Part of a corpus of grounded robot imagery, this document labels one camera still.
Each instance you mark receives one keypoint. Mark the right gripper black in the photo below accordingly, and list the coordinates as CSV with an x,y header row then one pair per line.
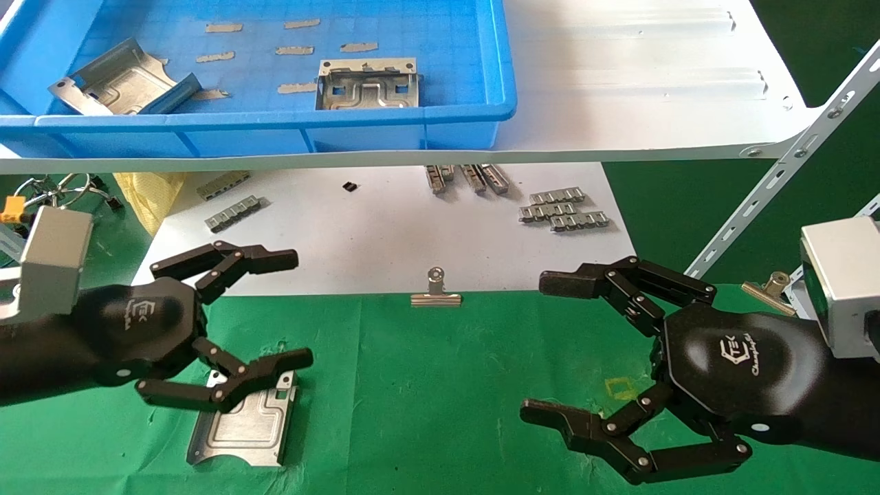
x,y
742,371

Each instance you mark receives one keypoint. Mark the yellow connector plug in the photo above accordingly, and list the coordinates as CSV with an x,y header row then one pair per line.
x,y
12,208

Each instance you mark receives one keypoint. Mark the white metal shelf panel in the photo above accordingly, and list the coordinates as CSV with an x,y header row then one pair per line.
x,y
619,82

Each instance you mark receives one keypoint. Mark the small metal clip rail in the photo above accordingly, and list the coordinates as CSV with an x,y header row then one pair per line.
x,y
557,196
473,179
447,172
495,179
581,221
223,185
234,213
546,212
434,180

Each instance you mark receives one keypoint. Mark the yellow plastic bag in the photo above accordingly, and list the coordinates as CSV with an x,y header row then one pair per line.
x,y
148,199

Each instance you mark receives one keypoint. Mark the brown tape strip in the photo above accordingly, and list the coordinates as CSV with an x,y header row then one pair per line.
x,y
295,50
359,47
224,28
210,95
302,23
297,88

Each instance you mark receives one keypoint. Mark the right wrist camera silver box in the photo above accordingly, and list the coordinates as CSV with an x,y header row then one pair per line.
x,y
842,282

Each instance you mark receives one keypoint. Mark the wrist camera silver box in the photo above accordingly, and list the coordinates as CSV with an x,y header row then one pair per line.
x,y
55,261
842,282

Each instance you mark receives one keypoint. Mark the silver binder clip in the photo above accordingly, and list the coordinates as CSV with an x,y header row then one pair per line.
x,y
436,298

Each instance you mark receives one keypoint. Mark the green cloth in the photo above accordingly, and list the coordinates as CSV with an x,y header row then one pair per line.
x,y
412,412

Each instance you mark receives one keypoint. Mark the brass binder clip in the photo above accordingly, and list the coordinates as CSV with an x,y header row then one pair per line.
x,y
766,295

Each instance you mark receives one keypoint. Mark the chrome stool base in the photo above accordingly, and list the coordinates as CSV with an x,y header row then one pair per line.
x,y
114,203

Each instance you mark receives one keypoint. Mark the stamped metal bracket part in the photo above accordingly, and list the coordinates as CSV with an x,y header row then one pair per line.
x,y
254,430
368,89
124,86

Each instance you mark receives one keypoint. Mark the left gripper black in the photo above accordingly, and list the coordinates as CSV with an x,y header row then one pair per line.
x,y
124,330

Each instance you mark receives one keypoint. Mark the blue plastic bin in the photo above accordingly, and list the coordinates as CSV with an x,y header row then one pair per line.
x,y
447,69

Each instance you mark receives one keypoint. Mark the white board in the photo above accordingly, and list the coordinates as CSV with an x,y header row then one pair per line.
x,y
385,234

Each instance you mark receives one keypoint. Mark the left wrist camera silver box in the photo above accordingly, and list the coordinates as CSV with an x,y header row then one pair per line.
x,y
55,261

